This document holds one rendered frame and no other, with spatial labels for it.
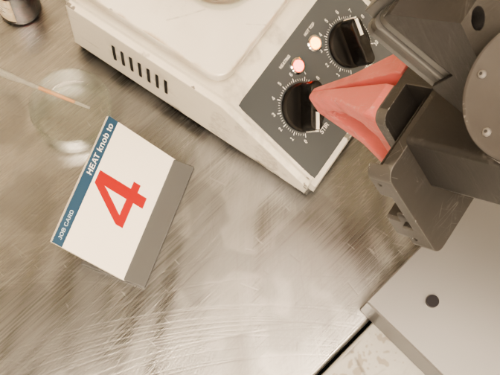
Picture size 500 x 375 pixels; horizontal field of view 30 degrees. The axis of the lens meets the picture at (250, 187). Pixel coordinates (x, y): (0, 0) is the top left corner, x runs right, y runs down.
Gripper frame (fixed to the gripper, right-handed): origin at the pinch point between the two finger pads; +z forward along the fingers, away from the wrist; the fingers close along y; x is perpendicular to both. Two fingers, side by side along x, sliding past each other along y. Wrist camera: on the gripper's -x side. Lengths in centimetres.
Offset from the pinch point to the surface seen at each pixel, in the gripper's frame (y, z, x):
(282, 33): -5.4, 8.9, 1.7
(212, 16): -2.9, 10.5, -2.2
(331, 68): -6.2, 7.3, 5.5
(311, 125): -1.5, 5.6, 5.4
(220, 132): 0.9, 11.8, 4.9
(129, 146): 5.4, 14.9, 2.0
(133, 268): 11.4, 12.8, 6.8
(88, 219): 10.9, 14.0, 2.4
